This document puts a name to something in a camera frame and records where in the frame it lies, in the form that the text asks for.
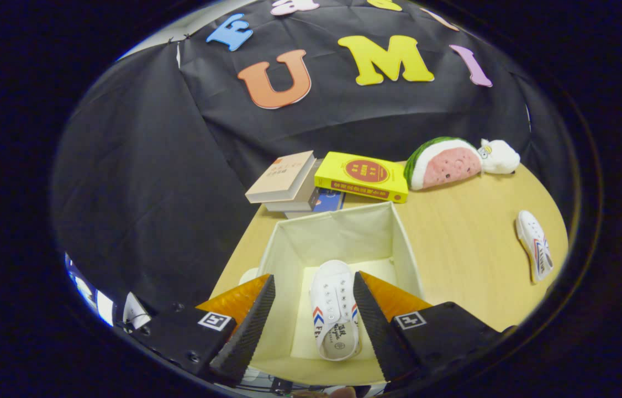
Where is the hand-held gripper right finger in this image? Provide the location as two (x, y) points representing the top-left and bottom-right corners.
(352, 271), (516, 387)

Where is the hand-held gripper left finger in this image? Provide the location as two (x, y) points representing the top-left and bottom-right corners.
(134, 274), (277, 385)

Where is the white canvas shoe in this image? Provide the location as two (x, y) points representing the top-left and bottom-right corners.
(515, 210), (555, 284)
(309, 260), (364, 362)

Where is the beige fabric storage box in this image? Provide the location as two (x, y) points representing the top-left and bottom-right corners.
(238, 202), (428, 387)

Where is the grey book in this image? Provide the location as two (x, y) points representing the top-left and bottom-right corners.
(264, 160), (324, 213)

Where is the blue book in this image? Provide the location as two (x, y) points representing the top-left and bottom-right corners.
(284, 188), (346, 220)

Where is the computer monitor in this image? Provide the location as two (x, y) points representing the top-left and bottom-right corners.
(64, 253), (115, 327)

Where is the beige book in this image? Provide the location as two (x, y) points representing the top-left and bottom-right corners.
(245, 150), (317, 204)

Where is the yellow book with red circle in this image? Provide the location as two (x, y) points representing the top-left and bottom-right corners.
(314, 151), (409, 204)

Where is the watermelon slice plush toy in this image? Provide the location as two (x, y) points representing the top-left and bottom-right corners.
(404, 137), (484, 191)

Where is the white plush toy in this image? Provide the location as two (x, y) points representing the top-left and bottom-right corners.
(477, 138), (521, 175)

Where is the white object with black cables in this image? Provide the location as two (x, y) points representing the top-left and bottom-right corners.
(122, 292), (152, 331)

